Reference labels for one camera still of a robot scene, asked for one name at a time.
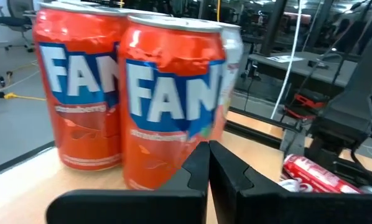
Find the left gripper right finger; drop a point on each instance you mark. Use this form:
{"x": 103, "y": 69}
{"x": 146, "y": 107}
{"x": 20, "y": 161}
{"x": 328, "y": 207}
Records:
{"x": 267, "y": 208}

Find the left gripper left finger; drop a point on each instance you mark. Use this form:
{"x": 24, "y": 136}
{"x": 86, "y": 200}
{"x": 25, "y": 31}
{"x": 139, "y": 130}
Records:
{"x": 142, "y": 208}

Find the red Fanta strawberry can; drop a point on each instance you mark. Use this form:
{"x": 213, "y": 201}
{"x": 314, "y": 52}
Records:
{"x": 170, "y": 93}
{"x": 80, "y": 87}

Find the silver and orange sparkling can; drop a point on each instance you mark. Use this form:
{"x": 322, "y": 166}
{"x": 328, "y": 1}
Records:
{"x": 234, "y": 49}

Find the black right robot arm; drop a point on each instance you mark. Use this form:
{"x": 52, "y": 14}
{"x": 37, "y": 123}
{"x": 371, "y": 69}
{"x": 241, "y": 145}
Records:
{"x": 344, "y": 118}

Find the wooden shelf black metal legs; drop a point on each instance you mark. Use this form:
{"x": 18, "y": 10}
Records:
{"x": 18, "y": 193}

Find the red Coca-Cola can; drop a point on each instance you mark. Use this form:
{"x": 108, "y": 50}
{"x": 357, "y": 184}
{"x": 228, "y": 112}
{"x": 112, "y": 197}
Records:
{"x": 313, "y": 174}

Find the red black floor object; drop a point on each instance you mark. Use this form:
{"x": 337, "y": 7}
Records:
{"x": 307, "y": 102}

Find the grey desk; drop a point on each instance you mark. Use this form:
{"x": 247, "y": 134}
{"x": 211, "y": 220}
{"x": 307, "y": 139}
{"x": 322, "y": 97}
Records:
{"x": 298, "y": 70}

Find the white printed paper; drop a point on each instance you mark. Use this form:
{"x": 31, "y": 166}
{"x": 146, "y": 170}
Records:
{"x": 284, "y": 58}

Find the black office chair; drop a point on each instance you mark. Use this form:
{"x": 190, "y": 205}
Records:
{"x": 15, "y": 21}

